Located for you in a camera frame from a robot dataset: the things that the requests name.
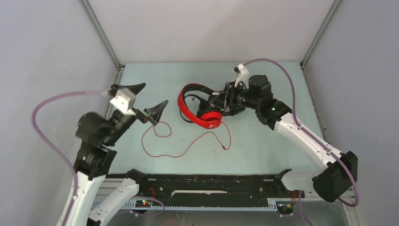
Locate red headphones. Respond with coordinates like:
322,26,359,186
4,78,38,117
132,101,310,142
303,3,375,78
141,83,232,159

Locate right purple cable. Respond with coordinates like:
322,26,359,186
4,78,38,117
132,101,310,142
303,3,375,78
243,58,359,208

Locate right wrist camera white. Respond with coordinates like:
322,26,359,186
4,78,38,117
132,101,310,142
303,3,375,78
233,64,249,87

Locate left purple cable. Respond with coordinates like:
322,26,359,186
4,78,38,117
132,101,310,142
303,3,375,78
31,90,110,226

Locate black mounting rail base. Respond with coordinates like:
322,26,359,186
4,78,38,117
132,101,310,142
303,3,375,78
138,174,304,210

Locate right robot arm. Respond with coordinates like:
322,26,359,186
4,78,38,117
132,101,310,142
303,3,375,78
208,75,359,207

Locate black headset with microphone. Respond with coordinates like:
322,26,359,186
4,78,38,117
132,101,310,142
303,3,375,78
222,105,246,117

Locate right aluminium corner post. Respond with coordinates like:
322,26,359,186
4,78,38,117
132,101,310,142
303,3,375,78
301,0,343,68

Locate aluminium corner post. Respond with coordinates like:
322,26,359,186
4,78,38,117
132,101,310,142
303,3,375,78
79,0,122,70
301,0,343,68

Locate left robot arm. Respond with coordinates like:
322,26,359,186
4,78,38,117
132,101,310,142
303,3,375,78
58,83,168,226

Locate small black foam headphones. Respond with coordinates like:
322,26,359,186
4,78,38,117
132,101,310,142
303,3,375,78
179,94,208,123

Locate purple cable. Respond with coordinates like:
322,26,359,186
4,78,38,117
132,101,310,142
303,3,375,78
243,58,359,208
31,90,110,226

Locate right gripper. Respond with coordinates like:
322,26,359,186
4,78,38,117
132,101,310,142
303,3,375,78
210,81,259,111

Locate left aluminium corner post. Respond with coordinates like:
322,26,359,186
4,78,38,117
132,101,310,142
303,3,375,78
79,0,122,70

